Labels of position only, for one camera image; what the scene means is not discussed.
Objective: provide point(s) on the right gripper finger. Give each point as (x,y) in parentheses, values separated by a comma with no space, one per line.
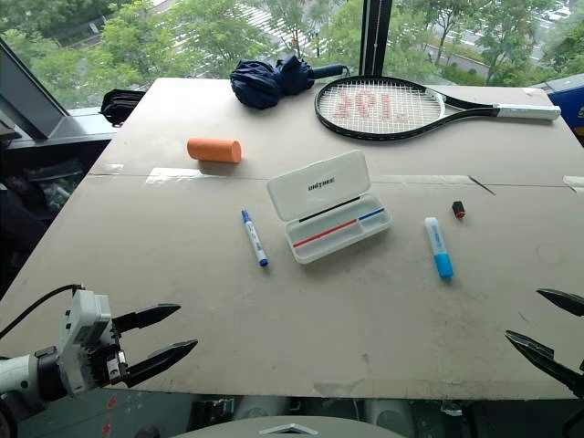
(545,361)
(565,302)

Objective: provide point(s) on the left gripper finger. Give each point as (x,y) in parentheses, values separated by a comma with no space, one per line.
(146,315)
(164,357)

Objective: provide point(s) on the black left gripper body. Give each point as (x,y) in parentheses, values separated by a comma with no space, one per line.
(113,365)

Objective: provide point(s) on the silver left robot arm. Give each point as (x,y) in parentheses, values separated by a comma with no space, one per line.
(20,372)

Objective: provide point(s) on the white open pencil case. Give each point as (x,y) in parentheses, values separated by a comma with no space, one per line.
(319,214)

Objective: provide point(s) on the grey rounded shape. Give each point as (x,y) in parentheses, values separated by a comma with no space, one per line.
(388,411)
(255,407)

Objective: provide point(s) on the pale tape strip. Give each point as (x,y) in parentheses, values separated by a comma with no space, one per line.
(574,184)

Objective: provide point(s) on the blue white marker pen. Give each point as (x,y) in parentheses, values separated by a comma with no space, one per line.
(254,237)

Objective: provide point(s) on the light blue highlighter pen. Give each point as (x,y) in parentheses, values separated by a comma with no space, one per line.
(439,246)

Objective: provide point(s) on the small black red eraser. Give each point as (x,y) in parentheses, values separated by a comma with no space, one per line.
(459,209)

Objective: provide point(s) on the clear tape strip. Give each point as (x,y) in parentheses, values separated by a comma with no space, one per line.
(173,174)

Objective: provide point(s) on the grey robot torso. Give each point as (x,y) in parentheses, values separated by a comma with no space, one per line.
(292,428)

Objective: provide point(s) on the orange foam cylinder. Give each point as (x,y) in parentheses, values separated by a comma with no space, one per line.
(213,150)

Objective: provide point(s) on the blue box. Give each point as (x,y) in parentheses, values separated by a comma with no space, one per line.
(568,100)

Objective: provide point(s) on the black folded bag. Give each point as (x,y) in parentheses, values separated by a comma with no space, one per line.
(119,106)

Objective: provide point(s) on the navy folded umbrella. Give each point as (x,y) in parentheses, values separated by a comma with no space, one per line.
(269,82)

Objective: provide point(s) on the black white tennis racket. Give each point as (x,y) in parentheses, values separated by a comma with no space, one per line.
(378,107)

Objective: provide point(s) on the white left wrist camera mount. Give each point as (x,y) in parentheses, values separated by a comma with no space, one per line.
(84,333)

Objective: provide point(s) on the grey slanted window frame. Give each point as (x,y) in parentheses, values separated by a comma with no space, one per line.
(34,100)

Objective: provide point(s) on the dark window frame post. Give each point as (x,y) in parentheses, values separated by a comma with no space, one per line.
(376,36)

